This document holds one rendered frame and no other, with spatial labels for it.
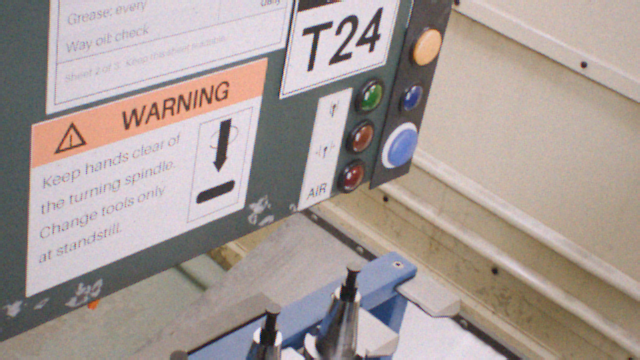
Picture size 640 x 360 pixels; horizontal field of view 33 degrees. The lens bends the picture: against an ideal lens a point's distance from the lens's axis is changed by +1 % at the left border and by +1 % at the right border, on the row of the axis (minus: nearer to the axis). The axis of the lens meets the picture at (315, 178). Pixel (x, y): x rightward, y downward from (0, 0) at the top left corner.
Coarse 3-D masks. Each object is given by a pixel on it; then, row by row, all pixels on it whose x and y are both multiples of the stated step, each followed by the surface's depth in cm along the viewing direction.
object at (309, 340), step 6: (306, 336) 109; (312, 336) 109; (306, 342) 109; (312, 342) 109; (360, 342) 110; (306, 348) 108; (312, 348) 108; (360, 348) 109; (306, 354) 108; (312, 354) 107; (318, 354) 107; (360, 354) 108
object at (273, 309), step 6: (270, 306) 96; (276, 306) 96; (270, 312) 96; (276, 312) 96; (270, 318) 96; (276, 318) 97; (264, 324) 97; (270, 324) 97; (276, 324) 97; (264, 330) 97; (270, 330) 97; (276, 330) 97; (264, 336) 97; (270, 336) 97; (276, 336) 97; (270, 342) 97
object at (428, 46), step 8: (432, 32) 72; (424, 40) 71; (432, 40) 72; (440, 40) 73; (416, 48) 71; (424, 48) 71; (432, 48) 72; (416, 56) 72; (424, 56) 72; (432, 56) 73
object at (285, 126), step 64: (0, 0) 46; (0, 64) 48; (384, 64) 70; (0, 128) 49; (0, 192) 51; (256, 192) 67; (0, 256) 54; (128, 256) 61; (192, 256) 65; (0, 320) 56
